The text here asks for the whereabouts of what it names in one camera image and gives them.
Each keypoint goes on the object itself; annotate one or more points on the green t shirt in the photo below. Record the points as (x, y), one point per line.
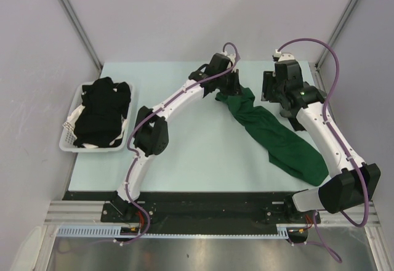
(286, 150)

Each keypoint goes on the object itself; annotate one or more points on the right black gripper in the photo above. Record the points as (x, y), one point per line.
(269, 78)

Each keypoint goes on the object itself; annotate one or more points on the left aluminium corner post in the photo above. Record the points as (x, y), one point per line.
(73, 18)

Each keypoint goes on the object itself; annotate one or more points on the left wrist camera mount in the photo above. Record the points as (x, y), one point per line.
(234, 57)

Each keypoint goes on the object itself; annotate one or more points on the white t shirt in basket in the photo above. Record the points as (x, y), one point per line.
(71, 120)

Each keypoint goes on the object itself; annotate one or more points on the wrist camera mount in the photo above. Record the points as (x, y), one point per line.
(234, 57)
(283, 58)

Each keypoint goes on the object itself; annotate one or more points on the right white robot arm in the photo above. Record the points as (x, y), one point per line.
(352, 181)

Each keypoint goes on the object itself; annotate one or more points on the black t shirt in basket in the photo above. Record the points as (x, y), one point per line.
(102, 120)

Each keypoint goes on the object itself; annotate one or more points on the white plastic basket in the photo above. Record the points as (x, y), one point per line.
(67, 137)

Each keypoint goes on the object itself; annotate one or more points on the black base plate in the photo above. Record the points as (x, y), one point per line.
(246, 202)

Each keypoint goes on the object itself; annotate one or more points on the aluminium corner post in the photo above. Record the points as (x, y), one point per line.
(73, 18)
(341, 23)

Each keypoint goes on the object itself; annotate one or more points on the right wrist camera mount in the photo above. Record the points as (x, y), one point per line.
(283, 58)

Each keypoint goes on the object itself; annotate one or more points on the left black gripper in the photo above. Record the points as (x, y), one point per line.
(236, 88)

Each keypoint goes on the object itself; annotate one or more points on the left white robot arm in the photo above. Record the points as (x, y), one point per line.
(150, 136)

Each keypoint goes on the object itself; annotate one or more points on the right aluminium corner post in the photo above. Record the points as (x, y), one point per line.
(341, 23)

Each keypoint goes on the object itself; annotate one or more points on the blue slotted cable duct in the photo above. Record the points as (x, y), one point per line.
(88, 231)

